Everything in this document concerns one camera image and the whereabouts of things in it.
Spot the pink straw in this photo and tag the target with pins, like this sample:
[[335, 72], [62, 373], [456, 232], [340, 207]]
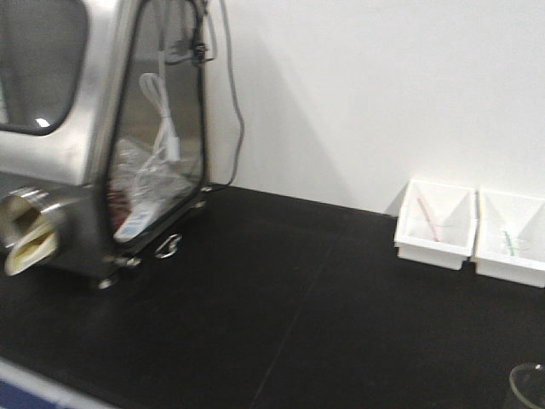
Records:
[[428, 219]]

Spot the clear glass beaker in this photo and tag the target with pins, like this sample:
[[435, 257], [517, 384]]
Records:
[[526, 386]]

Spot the right white plastic tray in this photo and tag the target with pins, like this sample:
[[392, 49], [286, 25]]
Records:
[[523, 217]]

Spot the left white plastic tray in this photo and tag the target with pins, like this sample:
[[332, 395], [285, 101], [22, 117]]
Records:
[[437, 224]]

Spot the green straw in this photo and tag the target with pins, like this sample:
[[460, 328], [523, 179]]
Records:
[[510, 244]]

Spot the stainless steel glove box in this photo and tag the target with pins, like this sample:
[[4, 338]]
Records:
[[76, 78]]

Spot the white plastic tray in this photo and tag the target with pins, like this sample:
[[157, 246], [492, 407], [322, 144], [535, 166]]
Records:
[[523, 217], [437, 224]]

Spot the crumpled plastic bag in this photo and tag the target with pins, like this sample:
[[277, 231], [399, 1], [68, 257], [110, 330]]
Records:
[[146, 177]]

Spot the cream rubber glove sleeve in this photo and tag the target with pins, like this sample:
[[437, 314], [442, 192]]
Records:
[[27, 235]]

